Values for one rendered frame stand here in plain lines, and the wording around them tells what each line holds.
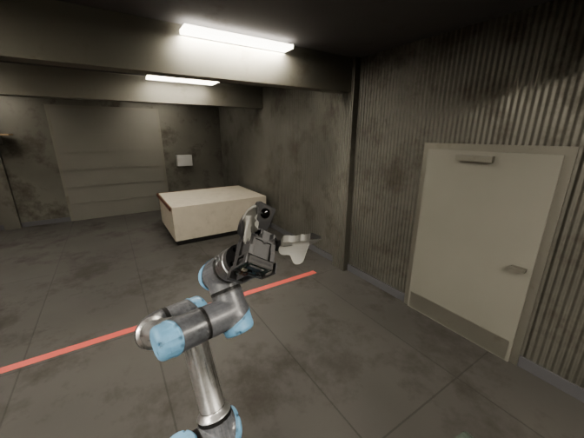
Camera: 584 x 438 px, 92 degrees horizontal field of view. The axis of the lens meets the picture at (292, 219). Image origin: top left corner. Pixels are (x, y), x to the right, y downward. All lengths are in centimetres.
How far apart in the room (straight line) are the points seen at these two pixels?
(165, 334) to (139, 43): 300
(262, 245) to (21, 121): 914
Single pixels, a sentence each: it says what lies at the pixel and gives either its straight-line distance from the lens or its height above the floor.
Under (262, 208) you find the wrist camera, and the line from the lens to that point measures 63.
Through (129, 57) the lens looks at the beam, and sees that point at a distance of 335.
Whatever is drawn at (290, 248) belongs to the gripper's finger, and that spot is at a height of 205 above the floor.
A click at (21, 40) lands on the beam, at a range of 337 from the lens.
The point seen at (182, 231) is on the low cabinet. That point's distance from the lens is 638.
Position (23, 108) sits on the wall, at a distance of 955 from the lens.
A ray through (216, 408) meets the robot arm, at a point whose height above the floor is 137.
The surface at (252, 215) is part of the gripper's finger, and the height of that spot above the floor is 213.
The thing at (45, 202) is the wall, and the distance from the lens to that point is 968.
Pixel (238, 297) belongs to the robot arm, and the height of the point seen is 189.
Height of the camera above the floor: 227
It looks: 17 degrees down
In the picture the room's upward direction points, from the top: straight up
